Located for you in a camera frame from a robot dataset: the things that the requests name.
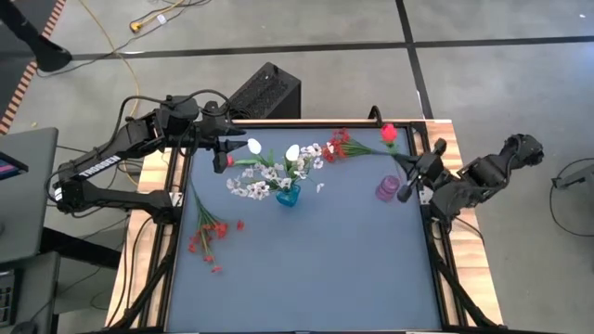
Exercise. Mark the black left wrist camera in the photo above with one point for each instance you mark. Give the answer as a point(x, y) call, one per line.
point(178, 109)

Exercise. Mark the dark mat with striped edge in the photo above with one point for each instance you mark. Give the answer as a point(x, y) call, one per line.
point(14, 83)

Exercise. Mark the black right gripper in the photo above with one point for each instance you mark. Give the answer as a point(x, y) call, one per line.
point(429, 171)

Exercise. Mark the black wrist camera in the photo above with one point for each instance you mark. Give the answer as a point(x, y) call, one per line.
point(440, 147)
point(178, 109)

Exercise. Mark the red blossom bunch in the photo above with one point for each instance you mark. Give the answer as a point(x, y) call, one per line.
point(341, 146)
point(218, 228)

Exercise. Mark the grey chair base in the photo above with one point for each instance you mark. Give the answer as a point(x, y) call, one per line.
point(577, 176)

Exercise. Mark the wooden table rim with frame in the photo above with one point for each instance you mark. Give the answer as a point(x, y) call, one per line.
point(148, 176)

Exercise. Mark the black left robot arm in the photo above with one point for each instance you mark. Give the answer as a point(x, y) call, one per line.
point(99, 167)

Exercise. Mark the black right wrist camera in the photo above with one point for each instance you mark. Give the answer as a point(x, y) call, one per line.
point(440, 147)

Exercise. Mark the white blossom bunch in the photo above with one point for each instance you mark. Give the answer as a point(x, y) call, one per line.
point(311, 150)
point(257, 190)

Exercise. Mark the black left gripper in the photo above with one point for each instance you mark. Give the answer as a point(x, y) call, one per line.
point(214, 132)

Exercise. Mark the blue glass vase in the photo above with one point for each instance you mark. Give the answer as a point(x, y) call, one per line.
point(287, 197)

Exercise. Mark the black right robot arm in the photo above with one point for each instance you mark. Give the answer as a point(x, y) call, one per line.
point(487, 178)

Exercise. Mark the pink ribbed glass vase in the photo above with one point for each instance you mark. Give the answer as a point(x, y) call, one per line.
point(387, 188)

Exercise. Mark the tall black post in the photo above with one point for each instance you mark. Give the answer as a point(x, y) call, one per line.
point(42, 51)

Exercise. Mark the grey desk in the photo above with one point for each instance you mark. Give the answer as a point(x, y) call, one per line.
point(28, 209)

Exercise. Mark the dark tablet screen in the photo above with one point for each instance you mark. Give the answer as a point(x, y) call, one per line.
point(9, 164)

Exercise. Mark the black computer tower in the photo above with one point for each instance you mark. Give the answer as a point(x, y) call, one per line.
point(264, 93)

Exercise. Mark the white artificial tulip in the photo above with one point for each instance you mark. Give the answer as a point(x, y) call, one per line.
point(254, 146)
point(292, 152)

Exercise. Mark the black hook on rim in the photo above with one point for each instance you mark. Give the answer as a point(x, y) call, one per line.
point(380, 116)

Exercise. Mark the red artificial tulip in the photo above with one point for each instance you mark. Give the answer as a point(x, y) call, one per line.
point(389, 133)

